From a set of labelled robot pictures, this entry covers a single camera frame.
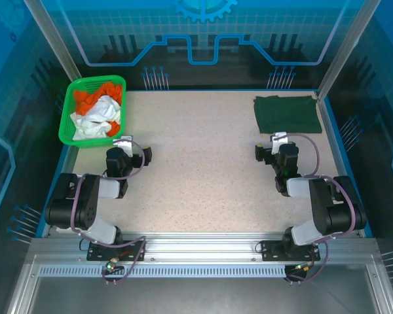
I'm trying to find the white t-shirt with print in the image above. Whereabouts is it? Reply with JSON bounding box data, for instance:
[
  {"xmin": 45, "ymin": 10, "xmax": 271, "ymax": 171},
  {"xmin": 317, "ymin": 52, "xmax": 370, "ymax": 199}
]
[{"xmin": 69, "ymin": 94, "xmax": 122, "ymax": 141}]

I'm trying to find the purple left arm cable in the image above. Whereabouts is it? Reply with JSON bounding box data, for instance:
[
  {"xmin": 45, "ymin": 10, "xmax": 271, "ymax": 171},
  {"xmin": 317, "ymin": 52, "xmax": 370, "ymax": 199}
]
[{"xmin": 71, "ymin": 139, "xmax": 147, "ymax": 285}]

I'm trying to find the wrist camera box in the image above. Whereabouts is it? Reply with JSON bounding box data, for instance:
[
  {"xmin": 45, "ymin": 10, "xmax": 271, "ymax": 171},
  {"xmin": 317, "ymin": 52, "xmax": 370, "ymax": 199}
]
[
  {"xmin": 270, "ymin": 131, "xmax": 288, "ymax": 154},
  {"xmin": 113, "ymin": 136, "xmax": 134, "ymax": 156}
]

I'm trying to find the orange t-shirt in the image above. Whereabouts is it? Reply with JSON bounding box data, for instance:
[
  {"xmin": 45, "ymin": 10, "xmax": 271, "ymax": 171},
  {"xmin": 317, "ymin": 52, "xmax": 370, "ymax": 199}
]
[{"xmin": 72, "ymin": 82, "xmax": 124, "ymax": 138}]

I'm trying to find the slotted grey cable duct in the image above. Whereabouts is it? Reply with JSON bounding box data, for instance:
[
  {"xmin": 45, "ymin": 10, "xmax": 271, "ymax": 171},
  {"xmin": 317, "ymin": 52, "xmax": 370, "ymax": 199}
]
[{"xmin": 37, "ymin": 265, "xmax": 288, "ymax": 278}]

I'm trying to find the dark green folded t-shirt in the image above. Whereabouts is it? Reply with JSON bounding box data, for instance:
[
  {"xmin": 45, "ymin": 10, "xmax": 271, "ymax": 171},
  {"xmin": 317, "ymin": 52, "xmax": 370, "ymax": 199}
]
[{"xmin": 253, "ymin": 94, "xmax": 323, "ymax": 134}]

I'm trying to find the green plastic basket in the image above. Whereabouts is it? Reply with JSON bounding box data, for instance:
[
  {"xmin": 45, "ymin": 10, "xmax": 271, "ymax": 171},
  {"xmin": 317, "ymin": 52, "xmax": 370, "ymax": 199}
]
[{"xmin": 58, "ymin": 75, "xmax": 128, "ymax": 150}]

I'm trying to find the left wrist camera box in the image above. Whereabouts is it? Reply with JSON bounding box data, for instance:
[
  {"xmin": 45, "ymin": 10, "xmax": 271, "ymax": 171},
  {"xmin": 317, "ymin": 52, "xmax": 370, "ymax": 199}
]
[{"xmin": 113, "ymin": 136, "xmax": 134, "ymax": 156}]

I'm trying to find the aluminium frame post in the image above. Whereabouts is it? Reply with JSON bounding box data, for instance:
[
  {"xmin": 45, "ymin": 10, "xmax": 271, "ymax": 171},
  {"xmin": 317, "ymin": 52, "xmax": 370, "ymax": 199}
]
[
  {"xmin": 22, "ymin": 0, "xmax": 83, "ymax": 82},
  {"xmin": 316, "ymin": 0, "xmax": 381, "ymax": 102}
]

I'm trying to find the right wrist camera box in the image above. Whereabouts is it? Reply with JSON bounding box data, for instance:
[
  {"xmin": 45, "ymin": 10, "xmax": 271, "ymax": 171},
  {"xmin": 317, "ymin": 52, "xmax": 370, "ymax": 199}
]
[{"xmin": 270, "ymin": 131, "xmax": 288, "ymax": 154}]

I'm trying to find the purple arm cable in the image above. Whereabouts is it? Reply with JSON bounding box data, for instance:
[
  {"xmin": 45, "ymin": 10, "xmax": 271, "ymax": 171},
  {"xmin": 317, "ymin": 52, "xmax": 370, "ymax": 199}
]
[
  {"xmin": 283, "ymin": 132, "xmax": 364, "ymax": 285},
  {"xmin": 71, "ymin": 139, "xmax": 147, "ymax": 285}
]

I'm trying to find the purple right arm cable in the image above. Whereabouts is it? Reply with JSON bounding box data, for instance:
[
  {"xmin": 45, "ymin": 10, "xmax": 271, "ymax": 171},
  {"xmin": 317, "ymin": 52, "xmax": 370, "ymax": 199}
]
[{"xmin": 283, "ymin": 132, "xmax": 364, "ymax": 285}]

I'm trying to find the aluminium table rail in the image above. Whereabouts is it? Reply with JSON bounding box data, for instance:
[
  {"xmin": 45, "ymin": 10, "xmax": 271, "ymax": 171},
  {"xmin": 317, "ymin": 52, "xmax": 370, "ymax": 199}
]
[{"xmin": 29, "ymin": 232, "xmax": 377, "ymax": 262}]

